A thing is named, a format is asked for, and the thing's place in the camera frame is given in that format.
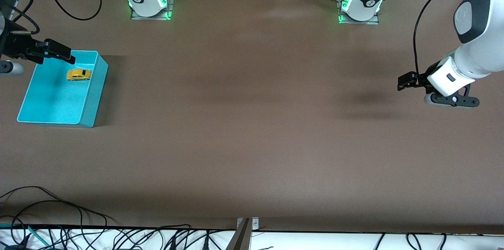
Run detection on turquoise plastic bin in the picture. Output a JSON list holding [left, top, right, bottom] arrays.
[[17, 50, 109, 128]]

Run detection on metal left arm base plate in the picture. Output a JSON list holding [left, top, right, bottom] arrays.
[[337, 0, 380, 25]]

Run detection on grey camera pole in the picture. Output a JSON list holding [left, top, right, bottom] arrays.
[[226, 219, 252, 250]]

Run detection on black looped floor cable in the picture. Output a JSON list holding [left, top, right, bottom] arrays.
[[0, 186, 117, 229]]

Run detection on teal cable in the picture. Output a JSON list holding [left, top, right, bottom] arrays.
[[0, 222, 52, 247]]

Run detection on yellow beetle toy car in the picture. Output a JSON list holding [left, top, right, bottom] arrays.
[[66, 69, 92, 81]]

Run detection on small metal bracket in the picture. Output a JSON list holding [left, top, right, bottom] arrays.
[[237, 217, 260, 231]]

